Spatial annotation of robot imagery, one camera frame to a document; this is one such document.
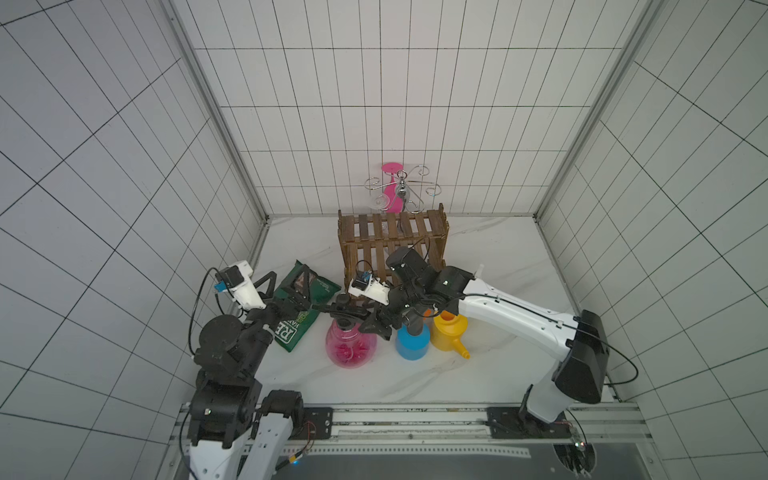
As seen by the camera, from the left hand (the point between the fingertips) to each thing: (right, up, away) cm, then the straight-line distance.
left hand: (292, 275), depth 61 cm
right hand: (+12, -12, +7) cm, 19 cm away
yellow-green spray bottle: (+47, -1, +23) cm, 53 cm away
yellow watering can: (+36, -17, +17) cm, 43 cm away
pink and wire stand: (+24, +23, +28) cm, 44 cm away
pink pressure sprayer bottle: (+10, -20, +14) cm, 26 cm away
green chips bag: (-1, -9, +32) cm, 33 cm away
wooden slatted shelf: (+15, +8, +18) cm, 25 cm away
